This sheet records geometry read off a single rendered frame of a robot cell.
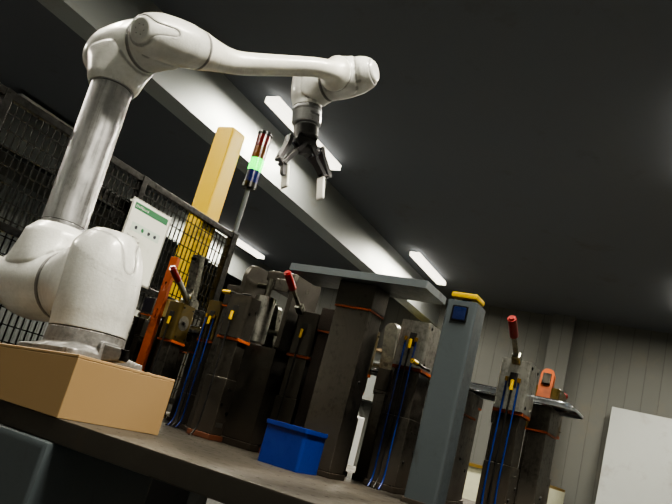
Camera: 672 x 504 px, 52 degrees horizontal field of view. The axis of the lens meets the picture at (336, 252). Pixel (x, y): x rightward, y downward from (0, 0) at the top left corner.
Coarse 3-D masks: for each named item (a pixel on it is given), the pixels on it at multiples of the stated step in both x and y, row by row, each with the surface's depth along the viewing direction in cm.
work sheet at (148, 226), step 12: (132, 204) 263; (144, 204) 268; (132, 216) 263; (144, 216) 268; (156, 216) 274; (168, 216) 280; (132, 228) 264; (144, 228) 269; (156, 228) 275; (168, 228) 280; (144, 240) 270; (156, 240) 275; (144, 252) 270; (156, 252) 276; (144, 264) 271; (156, 264) 277; (144, 276) 272
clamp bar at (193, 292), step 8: (192, 256) 217; (200, 256) 216; (192, 264) 216; (200, 264) 216; (192, 272) 216; (200, 272) 216; (192, 280) 215; (200, 280) 216; (192, 288) 215; (192, 296) 214
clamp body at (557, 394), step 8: (536, 392) 185; (552, 392) 184; (560, 392) 184; (560, 400) 185; (560, 416) 187; (560, 424) 188; (560, 432) 188; (552, 456) 186; (520, 464) 182; (520, 472) 181; (544, 496) 181
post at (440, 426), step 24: (480, 312) 151; (456, 336) 148; (456, 360) 146; (432, 384) 147; (456, 384) 145; (432, 408) 145; (456, 408) 144; (432, 432) 143; (456, 432) 145; (432, 456) 142; (408, 480) 142; (432, 480) 140
